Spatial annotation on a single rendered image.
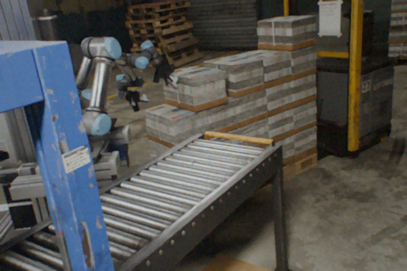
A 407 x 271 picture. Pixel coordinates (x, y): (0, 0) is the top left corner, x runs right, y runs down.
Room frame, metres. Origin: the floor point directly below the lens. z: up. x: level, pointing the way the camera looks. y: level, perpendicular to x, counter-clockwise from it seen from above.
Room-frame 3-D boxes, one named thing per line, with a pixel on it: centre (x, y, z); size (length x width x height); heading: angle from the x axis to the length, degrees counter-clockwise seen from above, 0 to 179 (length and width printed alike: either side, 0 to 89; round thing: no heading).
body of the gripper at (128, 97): (3.12, 0.50, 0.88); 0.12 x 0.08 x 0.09; 33
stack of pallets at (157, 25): (9.86, 0.70, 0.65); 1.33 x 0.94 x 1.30; 147
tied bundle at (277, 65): (3.36, -0.52, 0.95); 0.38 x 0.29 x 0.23; 35
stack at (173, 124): (3.10, -0.17, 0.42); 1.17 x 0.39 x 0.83; 126
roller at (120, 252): (1.36, 0.45, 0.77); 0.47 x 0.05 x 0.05; 53
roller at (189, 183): (1.78, 0.14, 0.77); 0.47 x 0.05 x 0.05; 53
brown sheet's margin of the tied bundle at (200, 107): (2.84, -0.04, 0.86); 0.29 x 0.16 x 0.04; 125
